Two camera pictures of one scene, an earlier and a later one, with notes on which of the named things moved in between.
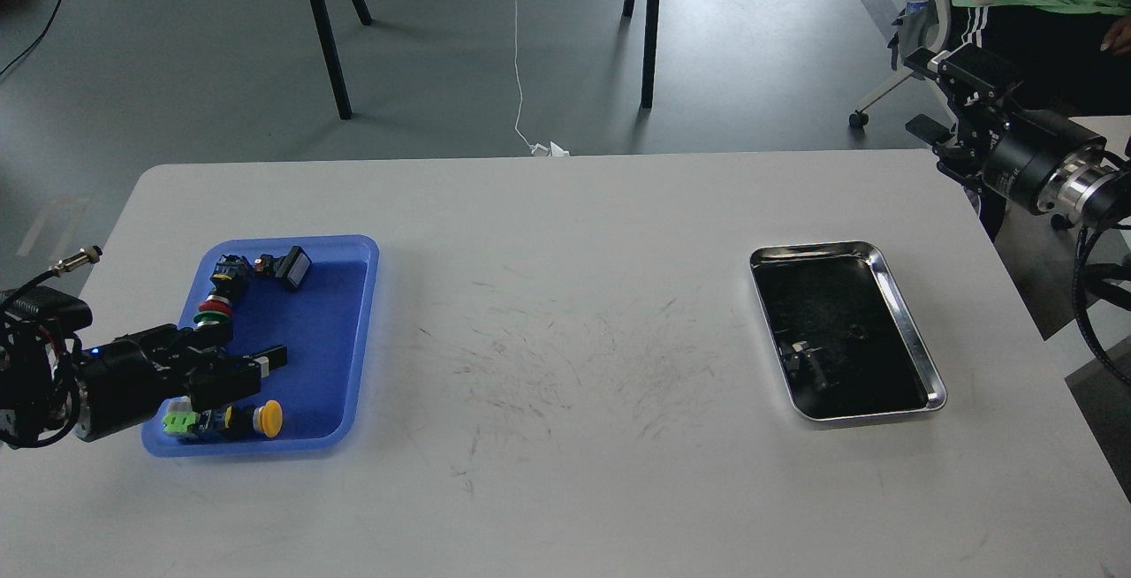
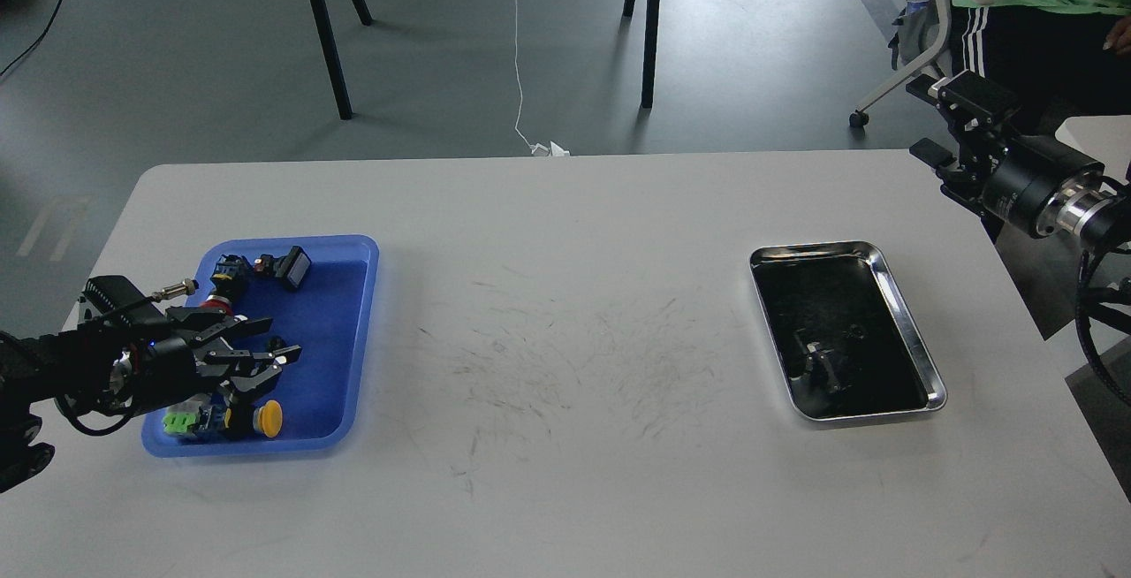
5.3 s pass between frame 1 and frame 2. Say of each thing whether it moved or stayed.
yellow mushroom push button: stayed
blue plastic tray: stayed
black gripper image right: moved
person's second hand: stayed
